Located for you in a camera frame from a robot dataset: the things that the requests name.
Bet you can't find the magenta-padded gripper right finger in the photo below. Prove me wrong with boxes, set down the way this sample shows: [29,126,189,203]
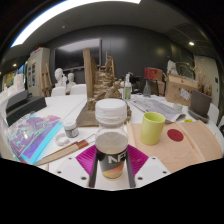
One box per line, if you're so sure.
[125,144,172,189]

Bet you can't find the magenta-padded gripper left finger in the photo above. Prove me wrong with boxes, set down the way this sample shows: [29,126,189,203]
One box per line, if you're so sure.
[54,144,100,189]

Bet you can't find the clear drink bottle white cap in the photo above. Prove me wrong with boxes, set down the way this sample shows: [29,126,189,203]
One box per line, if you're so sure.
[94,98,130,180]

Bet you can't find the wooden paint brush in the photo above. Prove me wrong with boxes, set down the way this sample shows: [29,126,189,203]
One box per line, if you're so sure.
[33,134,96,167]

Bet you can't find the lime green mug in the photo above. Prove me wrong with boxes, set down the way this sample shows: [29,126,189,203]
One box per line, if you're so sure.
[139,111,166,146]

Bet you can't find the small grey paint jar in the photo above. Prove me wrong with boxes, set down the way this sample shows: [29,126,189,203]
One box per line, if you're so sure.
[62,119,80,139]

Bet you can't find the flat round red coaster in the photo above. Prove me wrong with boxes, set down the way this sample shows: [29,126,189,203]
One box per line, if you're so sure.
[166,128,185,143]

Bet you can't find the newspaper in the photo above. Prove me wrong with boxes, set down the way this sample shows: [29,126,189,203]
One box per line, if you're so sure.
[128,94,187,124]

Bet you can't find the colourful painted canvas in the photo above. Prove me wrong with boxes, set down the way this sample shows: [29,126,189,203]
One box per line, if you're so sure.
[6,113,64,165]

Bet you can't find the small glass jar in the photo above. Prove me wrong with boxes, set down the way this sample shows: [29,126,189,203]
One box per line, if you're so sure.
[173,102,184,112]

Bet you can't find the white spray bottle green label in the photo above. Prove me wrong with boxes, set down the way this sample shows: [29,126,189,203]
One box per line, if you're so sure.
[123,72,133,101]

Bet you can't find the dark glass flask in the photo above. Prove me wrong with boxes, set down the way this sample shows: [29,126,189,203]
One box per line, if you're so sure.
[142,78,153,98]

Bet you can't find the white plastic chair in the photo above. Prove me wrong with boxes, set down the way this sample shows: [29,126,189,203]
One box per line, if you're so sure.
[69,83,88,96]
[50,86,67,98]
[208,102,222,126]

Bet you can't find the grey pot saucer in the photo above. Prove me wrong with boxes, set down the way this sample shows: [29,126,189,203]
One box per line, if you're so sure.
[187,105,212,124]

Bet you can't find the brown cardboard box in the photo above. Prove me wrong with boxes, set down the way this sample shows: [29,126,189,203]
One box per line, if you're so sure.
[164,73,200,107]

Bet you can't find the white plaster bust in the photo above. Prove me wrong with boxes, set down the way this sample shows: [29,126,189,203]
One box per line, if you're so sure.
[65,72,78,94]
[53,67,67,88]

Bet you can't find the black flat boxes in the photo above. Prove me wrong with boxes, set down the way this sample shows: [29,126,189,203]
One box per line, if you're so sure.
[5,89,48,127]

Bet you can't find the red box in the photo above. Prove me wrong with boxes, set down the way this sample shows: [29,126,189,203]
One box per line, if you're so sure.
[144,67,164,82]

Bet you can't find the wooden easel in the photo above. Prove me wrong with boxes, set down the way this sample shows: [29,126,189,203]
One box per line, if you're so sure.
[39,63,54,98]
[99,53,116,78]

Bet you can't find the white cabinet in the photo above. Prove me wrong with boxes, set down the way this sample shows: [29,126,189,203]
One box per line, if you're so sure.
[25,47,51,98]

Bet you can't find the white tape ring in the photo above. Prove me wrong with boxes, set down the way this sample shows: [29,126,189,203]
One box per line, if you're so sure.
[54,132,70,147]

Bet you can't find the black wall screen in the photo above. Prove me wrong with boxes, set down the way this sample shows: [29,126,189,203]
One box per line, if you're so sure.
[54,38,103,72]

